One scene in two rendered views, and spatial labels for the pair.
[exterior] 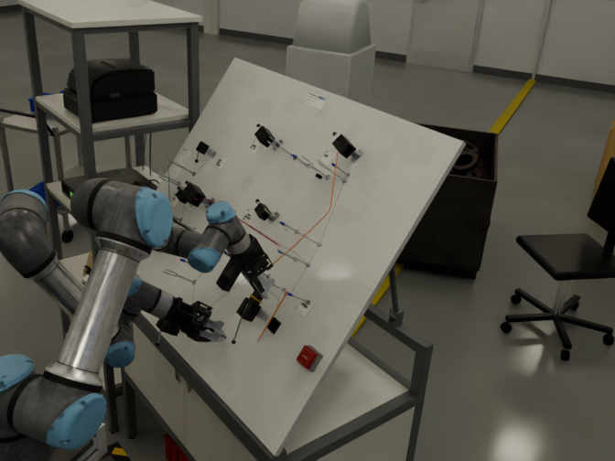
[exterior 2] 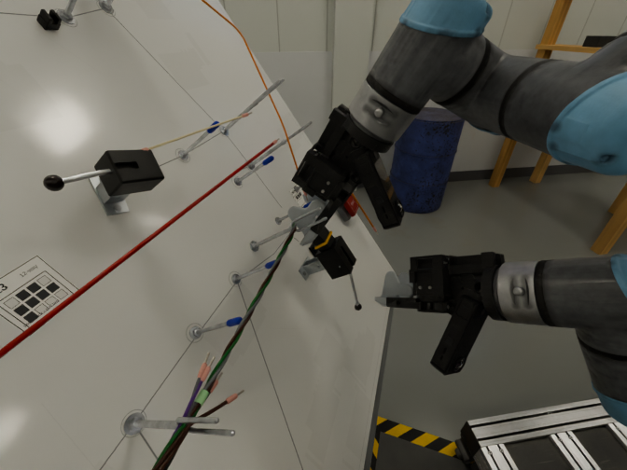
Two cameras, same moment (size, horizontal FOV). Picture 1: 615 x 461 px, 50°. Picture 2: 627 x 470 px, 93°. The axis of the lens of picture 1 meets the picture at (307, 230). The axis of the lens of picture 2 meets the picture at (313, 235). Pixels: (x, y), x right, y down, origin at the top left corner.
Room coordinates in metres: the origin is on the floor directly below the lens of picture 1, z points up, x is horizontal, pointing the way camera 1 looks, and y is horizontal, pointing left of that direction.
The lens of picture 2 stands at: (1.92, 0.48, 1.47)
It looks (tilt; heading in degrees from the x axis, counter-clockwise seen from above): 35 degrees down; 238
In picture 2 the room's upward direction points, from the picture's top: straight up
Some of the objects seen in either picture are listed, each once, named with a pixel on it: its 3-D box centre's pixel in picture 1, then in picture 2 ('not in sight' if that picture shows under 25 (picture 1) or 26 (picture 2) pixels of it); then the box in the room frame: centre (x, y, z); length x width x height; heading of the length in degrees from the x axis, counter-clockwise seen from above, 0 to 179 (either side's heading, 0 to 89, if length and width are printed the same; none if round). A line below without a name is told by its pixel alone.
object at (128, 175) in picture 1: (113, 192); not in sight; (2.59, 0.85, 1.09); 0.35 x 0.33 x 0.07; 40
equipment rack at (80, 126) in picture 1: (122, 219); not in sight; (2.68, 0.84, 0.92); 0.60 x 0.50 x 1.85; 40
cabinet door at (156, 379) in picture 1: (152, 366); not in sight; (2.05, 0.57, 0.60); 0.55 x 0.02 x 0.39; 40
